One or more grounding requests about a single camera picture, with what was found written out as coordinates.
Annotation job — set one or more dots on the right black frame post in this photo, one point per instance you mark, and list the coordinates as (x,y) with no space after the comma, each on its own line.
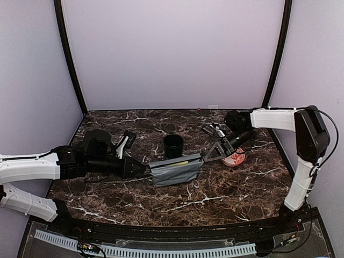
(279,52)

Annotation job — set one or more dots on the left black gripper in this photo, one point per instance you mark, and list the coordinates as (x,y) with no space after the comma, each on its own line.
(125,171)

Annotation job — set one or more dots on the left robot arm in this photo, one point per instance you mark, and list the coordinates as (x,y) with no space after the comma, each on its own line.
(96,153)

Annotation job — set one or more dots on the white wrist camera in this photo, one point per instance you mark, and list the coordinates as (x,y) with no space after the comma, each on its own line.
(125,143)
(213,130)

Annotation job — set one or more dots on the black front table rail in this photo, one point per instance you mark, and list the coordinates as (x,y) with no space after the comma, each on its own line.
(88,230)

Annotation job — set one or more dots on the white slotted cable duct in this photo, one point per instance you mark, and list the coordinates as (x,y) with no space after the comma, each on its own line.
(144,249)

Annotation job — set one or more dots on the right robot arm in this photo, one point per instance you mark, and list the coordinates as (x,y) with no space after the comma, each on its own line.
(308,137)

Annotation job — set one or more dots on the black frame post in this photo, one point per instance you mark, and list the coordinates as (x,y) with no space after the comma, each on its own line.
(68,55)
(279,52)

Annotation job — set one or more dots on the left black frame post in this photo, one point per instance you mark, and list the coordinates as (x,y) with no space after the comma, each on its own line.
(68,55)

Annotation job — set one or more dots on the yellow sponge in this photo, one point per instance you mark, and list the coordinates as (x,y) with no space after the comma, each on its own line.
(179,163)

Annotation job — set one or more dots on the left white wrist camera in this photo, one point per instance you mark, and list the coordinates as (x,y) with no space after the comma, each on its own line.
(125,143)

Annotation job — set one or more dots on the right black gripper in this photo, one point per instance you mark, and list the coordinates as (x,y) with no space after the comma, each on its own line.
(224,147)

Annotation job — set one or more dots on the grey zipper pouch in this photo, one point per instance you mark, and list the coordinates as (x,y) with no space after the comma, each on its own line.
(164,175)

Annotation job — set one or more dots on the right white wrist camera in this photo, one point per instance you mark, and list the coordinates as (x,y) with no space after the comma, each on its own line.
(213,130)

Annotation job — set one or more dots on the dark green mug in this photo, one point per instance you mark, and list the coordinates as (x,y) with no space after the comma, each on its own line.
(173,146)

